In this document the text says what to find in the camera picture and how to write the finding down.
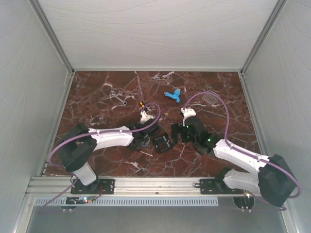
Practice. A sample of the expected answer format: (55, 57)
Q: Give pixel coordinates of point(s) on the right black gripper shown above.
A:
(177, 128)

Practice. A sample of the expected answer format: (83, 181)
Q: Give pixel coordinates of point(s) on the black fuse box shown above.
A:
(162, 143)

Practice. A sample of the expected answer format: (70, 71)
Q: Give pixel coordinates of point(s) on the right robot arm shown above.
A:
(271, 177)

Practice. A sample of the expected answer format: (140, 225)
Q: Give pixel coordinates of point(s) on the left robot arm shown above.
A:
(75, 154)

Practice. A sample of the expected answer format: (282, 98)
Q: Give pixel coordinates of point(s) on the clear fuse box lid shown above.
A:
(210, 97)

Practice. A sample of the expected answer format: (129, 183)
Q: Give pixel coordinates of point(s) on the blue plastic faucet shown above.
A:
(175, 95)

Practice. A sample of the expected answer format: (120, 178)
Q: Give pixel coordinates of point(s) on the yellow black screwdriver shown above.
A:
(143, 106)

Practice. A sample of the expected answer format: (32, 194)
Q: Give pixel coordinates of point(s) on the silver wrench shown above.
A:
(123, 102)

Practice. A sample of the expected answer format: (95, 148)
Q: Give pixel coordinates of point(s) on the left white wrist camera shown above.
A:
(144, 117)

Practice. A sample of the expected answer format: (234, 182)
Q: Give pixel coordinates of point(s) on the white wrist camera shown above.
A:
(144, 117)
(186, 113)

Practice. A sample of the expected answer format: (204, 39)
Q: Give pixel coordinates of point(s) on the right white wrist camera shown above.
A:
(186, 113)

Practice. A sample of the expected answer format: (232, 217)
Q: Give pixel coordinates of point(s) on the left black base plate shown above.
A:
(101, 185)

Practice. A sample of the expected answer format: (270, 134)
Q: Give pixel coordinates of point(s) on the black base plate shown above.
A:
(216, 187)
(101, 185)

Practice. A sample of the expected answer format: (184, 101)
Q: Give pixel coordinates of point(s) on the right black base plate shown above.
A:
(216, 187)

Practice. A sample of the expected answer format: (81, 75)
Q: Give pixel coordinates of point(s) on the aluminium front rail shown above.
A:
(50, 186)

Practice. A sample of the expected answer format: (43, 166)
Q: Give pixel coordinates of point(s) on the slotted grey cable duct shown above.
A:
(130, 201)

